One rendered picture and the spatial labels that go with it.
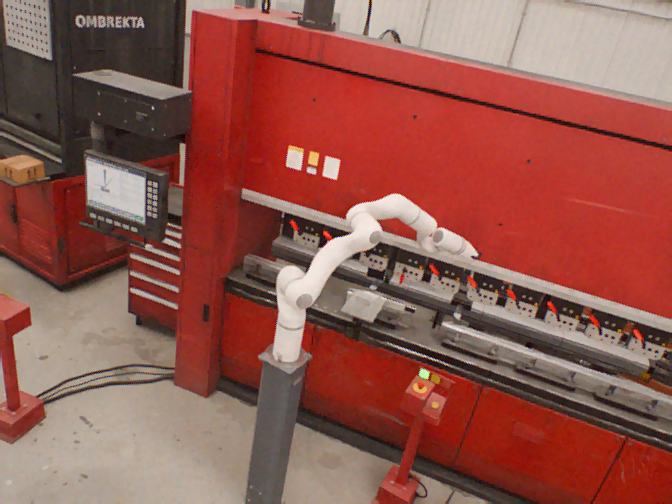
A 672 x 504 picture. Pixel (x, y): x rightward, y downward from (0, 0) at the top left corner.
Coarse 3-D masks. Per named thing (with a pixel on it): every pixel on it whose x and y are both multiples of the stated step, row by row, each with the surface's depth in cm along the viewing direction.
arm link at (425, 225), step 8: (424, 216) 244; (408, 224) 244; (416, 224) 243; (424, 224) 245; (432, 224) 247; (424, 232) 248; (432, 232) 249; (424, 240) 256; (424, 248) 261; (432, 248) 262
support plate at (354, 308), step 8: (352, 296) 314; (352, 304) 307; (360, 304) 308; (376, 304) 311; (344, 312) 299; (352, 312) 299; (360, 312) 301; (368, 312) 302; (376, 312) 303; (368, 320) 295
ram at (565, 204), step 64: (256, 64) 289; (256, 128) 303; (320, 128) 290; (384, 128) 278; (448, 128) 267; (512, 128) 257; (576, 128) 248; (256, 192) 318; (320, 192) 304; (384, 192) 291; (448, 192) 279; (512, 192) 268; (576, 192) 258; (640, 192) 248; (512, 256) 280; (576, 256) 268; (640, 256) 258; (640, 320) 269
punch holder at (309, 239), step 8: (296, 224) 316; (304, 224) 315; (312, 224) 313; (320, 224) 311; (296, 232) 318; (304, 232) 317; (312, 232) 315; (320, 232) 314; (296, 240) 320; (304, 240) 318; (312, 240) 317; (320, 240) 320; (312, 248) 318
